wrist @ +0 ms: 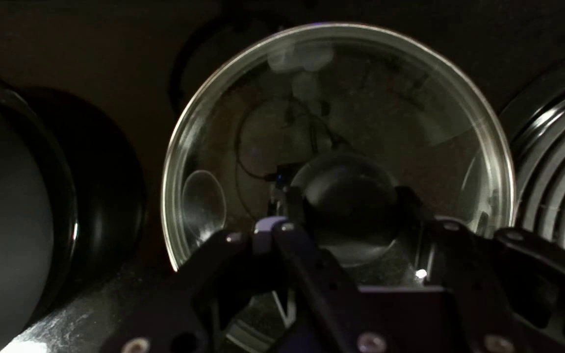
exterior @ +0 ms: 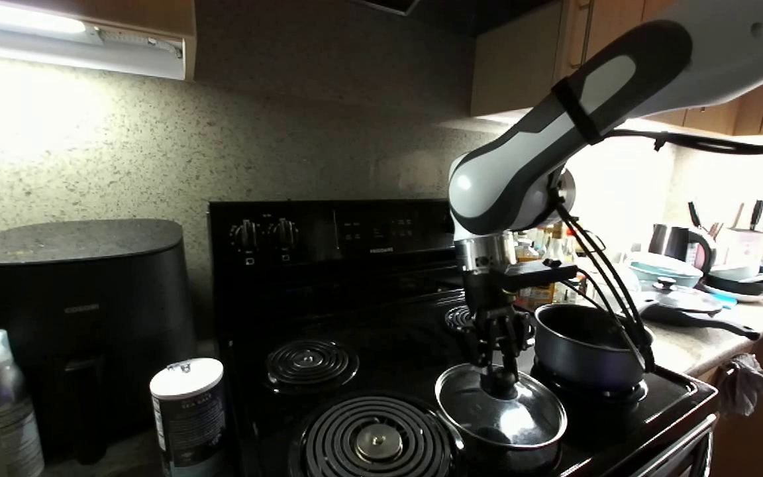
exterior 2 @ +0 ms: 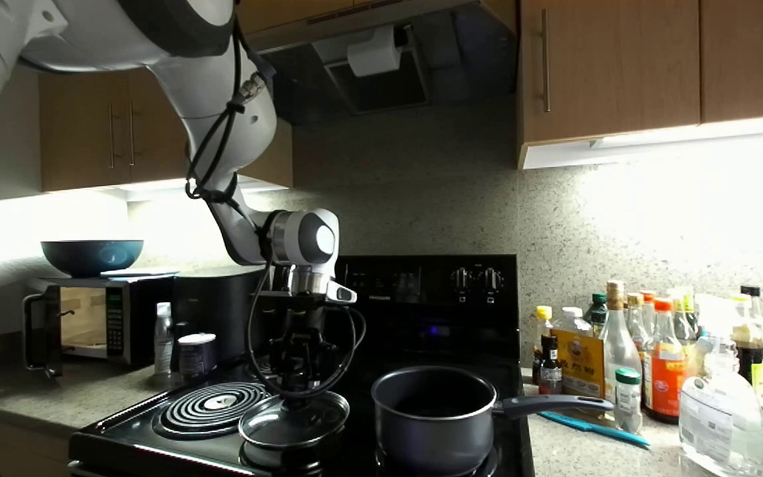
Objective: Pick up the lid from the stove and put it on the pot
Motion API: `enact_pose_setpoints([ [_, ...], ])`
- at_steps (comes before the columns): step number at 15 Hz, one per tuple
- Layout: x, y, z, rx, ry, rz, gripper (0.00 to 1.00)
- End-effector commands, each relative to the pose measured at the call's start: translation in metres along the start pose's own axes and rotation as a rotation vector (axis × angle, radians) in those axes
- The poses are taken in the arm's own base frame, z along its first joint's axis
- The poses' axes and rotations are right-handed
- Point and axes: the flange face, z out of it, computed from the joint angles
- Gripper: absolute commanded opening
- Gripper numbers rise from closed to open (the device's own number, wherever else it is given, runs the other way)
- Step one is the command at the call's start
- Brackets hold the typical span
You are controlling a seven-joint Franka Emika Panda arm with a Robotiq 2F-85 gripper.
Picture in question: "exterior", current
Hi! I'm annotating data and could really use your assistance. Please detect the stacked teal dishes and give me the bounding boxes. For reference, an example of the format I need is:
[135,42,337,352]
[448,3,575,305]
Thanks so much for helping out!
[627,252,702,287]

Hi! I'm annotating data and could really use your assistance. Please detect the frying pan with lid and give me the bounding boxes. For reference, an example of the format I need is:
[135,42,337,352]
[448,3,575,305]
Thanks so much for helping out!
[640,278,758,340]

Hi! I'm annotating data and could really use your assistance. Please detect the front left coil burner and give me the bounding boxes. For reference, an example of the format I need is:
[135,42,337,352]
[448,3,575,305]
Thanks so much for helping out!
[288,395,455,477]

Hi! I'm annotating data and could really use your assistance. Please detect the clear spray bottle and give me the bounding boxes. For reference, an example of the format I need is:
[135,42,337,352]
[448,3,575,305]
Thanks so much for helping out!
[0,328,45,477]

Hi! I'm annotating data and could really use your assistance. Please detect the black electric stove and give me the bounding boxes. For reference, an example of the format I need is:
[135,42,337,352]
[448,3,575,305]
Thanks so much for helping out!
[209,199,714,477]

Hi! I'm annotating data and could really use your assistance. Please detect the wooden upper cabinets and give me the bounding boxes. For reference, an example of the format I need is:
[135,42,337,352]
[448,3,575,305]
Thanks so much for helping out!
[469,0,763,136]

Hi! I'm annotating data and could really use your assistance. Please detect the black air fryer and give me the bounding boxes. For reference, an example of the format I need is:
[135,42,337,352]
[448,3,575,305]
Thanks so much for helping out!
[0,221,192,462]

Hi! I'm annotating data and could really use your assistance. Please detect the knife block with knives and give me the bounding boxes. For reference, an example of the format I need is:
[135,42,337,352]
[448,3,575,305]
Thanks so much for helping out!
[686,201,763,278]

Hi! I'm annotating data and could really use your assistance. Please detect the coil burner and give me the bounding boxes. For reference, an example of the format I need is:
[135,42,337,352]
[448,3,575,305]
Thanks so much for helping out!
[265,340,359,392]
[288,395,455,477]

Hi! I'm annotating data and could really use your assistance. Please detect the dark cooking pot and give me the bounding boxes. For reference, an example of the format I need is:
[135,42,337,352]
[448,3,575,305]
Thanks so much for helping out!
[534,305,643,395]

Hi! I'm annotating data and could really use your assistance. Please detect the white lidded canister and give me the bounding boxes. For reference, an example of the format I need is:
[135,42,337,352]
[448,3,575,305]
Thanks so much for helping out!
[147,357,228,477]

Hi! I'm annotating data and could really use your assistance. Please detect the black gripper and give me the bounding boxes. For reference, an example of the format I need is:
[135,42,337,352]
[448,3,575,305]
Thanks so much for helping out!
[462,271,526,381]

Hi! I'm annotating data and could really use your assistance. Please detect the glass pot lid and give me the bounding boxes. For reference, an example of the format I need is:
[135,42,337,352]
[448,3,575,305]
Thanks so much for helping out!
[433,364,566,451]

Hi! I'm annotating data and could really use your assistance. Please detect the grey hanging dish towel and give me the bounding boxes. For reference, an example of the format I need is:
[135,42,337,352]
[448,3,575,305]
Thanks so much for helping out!
[718,352,763,417]

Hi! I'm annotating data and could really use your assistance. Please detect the under-cabinet light fixture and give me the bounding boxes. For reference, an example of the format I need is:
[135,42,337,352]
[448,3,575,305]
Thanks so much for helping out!
[0,0,196,79]

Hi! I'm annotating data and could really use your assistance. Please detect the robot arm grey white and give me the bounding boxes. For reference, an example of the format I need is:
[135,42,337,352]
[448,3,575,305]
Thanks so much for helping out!
[448,0,763,325]

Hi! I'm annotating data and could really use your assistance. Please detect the rear left coil burner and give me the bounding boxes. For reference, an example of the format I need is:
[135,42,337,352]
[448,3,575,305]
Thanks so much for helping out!
[265,340,359,392]

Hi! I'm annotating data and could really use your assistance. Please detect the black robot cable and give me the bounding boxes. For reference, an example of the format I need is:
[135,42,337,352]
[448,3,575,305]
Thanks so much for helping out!
[551,128,763,373]

